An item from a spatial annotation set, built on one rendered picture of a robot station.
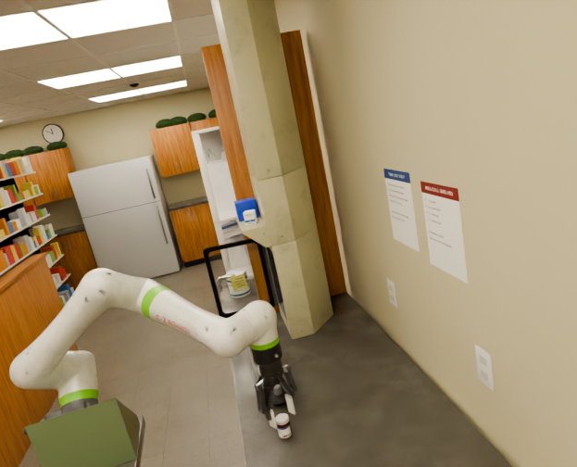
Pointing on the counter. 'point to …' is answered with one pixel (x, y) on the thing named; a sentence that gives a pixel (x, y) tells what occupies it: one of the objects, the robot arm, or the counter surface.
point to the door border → (262, 268)
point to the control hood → (259, 233)
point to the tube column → (259, 85)
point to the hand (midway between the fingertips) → (281, 412)
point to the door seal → (212, 277)
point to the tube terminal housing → (295, 250)
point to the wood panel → (295, 66)
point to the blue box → (245, 207)
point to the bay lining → (274, 275)
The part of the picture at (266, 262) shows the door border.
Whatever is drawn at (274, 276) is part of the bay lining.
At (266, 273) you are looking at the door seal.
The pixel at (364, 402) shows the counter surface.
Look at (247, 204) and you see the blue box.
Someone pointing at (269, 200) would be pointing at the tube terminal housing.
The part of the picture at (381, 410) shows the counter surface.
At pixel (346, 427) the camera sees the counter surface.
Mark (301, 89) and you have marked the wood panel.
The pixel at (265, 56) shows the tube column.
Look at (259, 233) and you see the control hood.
